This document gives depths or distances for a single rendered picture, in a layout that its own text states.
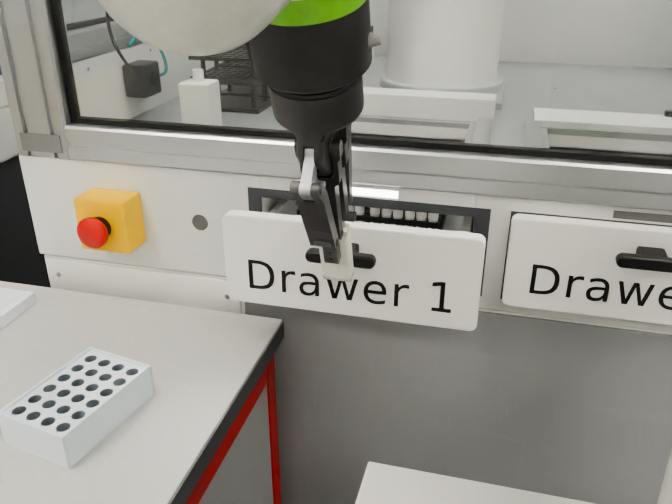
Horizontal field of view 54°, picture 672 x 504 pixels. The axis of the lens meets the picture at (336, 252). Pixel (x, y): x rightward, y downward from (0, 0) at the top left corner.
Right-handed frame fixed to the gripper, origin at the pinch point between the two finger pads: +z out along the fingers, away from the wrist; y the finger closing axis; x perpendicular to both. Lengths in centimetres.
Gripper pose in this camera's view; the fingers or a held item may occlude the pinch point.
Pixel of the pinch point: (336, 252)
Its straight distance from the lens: 65.8
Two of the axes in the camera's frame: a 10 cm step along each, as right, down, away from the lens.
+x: 9.7, 1.1, -2.2
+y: -2.3, 7.0, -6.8
